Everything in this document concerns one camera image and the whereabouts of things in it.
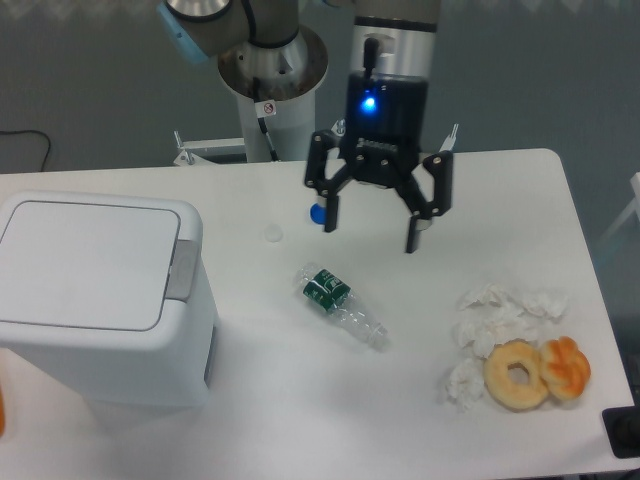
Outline small crumpled white tissue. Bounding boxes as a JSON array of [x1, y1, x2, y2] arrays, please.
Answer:
[[444, 358, 485, 412]]

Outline orange twisted bread roll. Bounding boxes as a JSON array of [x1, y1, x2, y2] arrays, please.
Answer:
[[539, 336, 591, 401]]

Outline white trash can lid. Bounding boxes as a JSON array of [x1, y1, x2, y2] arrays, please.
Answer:
[[1, 200, 180, 331]]

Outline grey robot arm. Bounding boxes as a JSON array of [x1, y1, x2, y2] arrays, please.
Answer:
[[157, 1, 453, 252]]

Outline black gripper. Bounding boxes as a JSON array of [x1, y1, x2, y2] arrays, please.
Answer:
[[304, 73, 454, 254]]

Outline white trash can body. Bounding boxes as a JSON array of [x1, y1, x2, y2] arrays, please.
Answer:
[[1, 191, 218, 407]]

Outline black cable on floor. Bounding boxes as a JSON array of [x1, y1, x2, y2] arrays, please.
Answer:
[[0, 129, 53, 172]]

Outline large crumpled white tissue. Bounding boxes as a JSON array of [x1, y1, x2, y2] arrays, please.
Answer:
[[452, 282, 569, 359]]

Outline blue bottle cap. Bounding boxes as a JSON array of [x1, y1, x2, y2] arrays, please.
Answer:
[[309, 203, 326, 225]]

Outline black device at table corner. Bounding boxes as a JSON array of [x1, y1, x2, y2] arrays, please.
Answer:
[[602, 406, 640, 459]]

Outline plain ring doughnut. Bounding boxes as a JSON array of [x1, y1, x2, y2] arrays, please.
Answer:
[[483, 341, 549, 411]]

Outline white bottle cap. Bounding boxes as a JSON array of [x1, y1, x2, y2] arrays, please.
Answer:
[[263, 223, 284, 244]]

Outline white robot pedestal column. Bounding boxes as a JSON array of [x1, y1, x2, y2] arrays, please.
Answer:
[[218, 26, 328, 163]]

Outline orange object at left edge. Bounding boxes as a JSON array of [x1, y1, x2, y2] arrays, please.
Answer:
[[0, 388, 7, 438]]

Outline clear crushed plastic bottle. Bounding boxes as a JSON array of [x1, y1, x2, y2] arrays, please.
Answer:
[[293, 262, 390, 352]]

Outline white frame at right edge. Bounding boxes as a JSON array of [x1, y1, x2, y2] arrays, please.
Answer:
[[599, 172, 639, 247]]

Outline white metal base frame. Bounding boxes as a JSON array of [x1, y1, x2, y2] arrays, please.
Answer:
[[174, 118, 426, 170]]

